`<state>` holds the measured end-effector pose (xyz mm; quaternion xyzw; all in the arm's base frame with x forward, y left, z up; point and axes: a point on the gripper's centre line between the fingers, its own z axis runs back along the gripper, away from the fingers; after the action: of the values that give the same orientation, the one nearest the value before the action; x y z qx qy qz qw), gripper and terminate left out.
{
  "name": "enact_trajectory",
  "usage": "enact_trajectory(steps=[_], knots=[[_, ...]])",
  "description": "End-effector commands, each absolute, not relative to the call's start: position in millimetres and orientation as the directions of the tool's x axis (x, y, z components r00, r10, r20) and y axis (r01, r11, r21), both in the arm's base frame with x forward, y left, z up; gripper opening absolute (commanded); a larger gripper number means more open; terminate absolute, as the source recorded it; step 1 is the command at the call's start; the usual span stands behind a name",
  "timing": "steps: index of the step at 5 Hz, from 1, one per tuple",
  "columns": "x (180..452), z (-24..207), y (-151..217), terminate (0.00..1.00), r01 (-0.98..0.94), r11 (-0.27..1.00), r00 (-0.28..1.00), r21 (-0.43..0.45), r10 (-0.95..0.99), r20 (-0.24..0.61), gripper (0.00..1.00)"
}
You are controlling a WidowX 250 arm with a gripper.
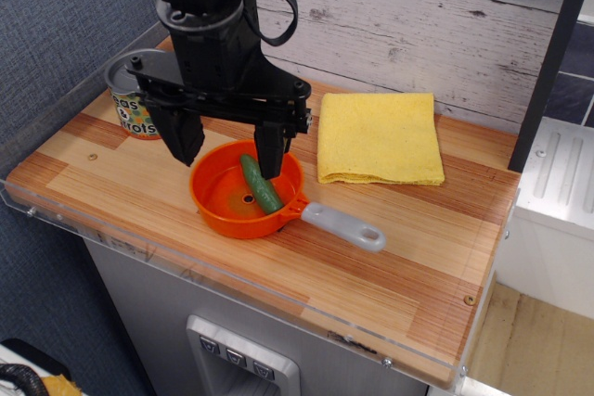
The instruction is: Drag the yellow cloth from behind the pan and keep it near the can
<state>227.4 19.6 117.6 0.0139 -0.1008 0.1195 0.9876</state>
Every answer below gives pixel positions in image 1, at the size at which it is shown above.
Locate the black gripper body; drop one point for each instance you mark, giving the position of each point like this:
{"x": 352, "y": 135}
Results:
{"x": 218, "y": 69}

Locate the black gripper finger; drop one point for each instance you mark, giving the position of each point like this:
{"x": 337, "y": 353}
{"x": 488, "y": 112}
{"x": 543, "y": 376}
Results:
{"x": 181, "y": 131}
{"x": 271, "y": 145}

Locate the yellow rag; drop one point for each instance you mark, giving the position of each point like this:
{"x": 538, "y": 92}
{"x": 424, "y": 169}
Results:
{"x": 378, "y": 138}

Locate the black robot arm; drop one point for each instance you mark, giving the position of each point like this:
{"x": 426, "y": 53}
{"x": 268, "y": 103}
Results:
{"x": 217, "y": 69}

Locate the peas and carrots can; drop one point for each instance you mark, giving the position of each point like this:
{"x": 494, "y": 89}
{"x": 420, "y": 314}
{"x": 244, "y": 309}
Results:
{"x": 124, "y": 91}

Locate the green toy pickle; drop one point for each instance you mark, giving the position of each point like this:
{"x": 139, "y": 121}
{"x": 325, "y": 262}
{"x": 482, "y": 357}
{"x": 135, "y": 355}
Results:
{"x": 263, "y": 191}

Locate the silver toy dispenser cabinet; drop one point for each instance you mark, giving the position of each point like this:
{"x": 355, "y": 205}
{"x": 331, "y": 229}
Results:
{"x": 232, "y": 345}

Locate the white toy sink drainboard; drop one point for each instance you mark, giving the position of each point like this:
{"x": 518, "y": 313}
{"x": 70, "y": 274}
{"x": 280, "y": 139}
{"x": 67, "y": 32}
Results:
{"x": 557, "y": 179}

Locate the orange toy pan grey handle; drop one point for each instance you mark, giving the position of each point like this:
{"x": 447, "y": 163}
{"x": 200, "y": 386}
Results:
{"x": 227, "y": 205}

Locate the black vertical post right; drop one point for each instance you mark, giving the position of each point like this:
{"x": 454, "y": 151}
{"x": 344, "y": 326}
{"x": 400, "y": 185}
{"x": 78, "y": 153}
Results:
{"x": 558, "y": 44}

